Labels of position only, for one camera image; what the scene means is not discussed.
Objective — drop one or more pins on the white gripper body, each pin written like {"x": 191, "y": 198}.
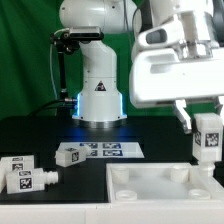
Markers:
{"x": 158, "y": 78}

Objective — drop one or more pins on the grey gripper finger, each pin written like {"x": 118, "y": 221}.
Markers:
{"x": 180, "y": 112}
{"x": 220, "y": 105}

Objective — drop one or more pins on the white square table top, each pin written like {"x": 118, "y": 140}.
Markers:
{"x": 150, "y": 182}

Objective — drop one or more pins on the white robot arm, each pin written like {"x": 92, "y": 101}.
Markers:
{"x": 177, "y": 55}

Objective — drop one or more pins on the white sheet with tags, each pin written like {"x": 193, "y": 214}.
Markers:
{"x": 106, "y": 149}

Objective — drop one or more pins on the white obstacle fence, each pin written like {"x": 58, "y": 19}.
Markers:
{"x": 165, "y": 212}

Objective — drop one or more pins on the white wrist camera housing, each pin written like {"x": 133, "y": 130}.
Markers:
{"x": 163, "y": 36}

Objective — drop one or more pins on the black camera stand pole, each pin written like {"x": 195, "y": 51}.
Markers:
{"x": 63, "y": 88}

